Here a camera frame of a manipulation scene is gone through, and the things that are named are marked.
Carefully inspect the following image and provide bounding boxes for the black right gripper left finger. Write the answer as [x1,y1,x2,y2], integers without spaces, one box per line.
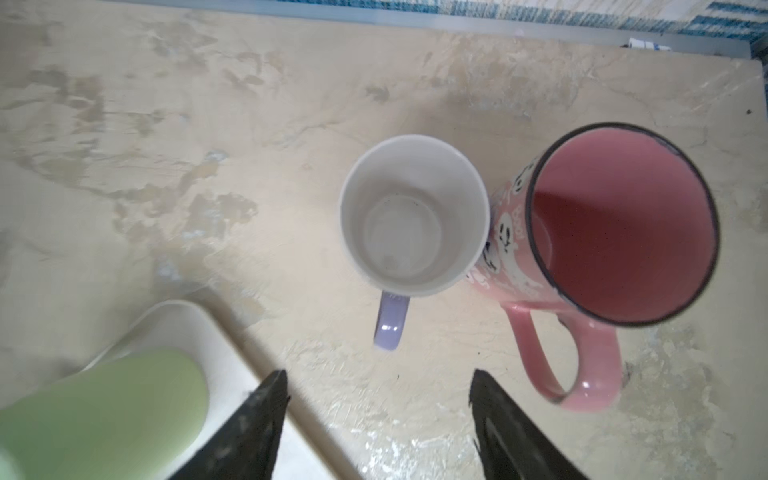
[171,370,290,480]

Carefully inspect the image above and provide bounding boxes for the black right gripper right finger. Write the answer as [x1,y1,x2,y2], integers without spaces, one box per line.
[469,369,586,480]

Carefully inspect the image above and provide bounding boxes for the light green mug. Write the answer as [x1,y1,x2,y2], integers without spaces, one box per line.
[1,349,209,479]

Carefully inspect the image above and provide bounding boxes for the pink cartoon mug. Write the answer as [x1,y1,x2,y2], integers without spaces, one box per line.
[467,122,720,412]

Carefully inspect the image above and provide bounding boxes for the lavender purple mug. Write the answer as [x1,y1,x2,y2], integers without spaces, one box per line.
[338,134,490,350]

